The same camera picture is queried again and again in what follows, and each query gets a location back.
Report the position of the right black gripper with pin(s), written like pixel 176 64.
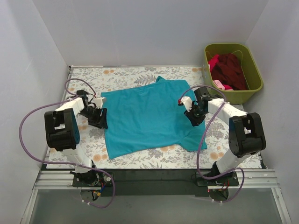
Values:
pixel 194 117

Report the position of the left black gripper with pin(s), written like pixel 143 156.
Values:
pixel 99 117

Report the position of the teal t shirt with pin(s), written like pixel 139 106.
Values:
pixel 149 117

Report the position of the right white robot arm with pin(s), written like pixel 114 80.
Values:
pixel 245 130

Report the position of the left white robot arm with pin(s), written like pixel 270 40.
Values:
pixel 62 131

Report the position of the floral table mat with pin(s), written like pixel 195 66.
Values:
pixel 92 139

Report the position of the dark red garment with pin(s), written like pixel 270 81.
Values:
pixel 227 69

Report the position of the pink garment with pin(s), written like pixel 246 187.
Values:
pixel 222 85

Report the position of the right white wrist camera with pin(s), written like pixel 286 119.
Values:
pixel 186 102

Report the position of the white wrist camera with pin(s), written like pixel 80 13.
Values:
pixel 186 102
pixel 98 102

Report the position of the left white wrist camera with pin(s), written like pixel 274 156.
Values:
pixel 98 102

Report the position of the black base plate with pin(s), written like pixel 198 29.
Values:
pixel 196 187

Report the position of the aluminium frame rail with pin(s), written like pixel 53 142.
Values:
pixel 54 179

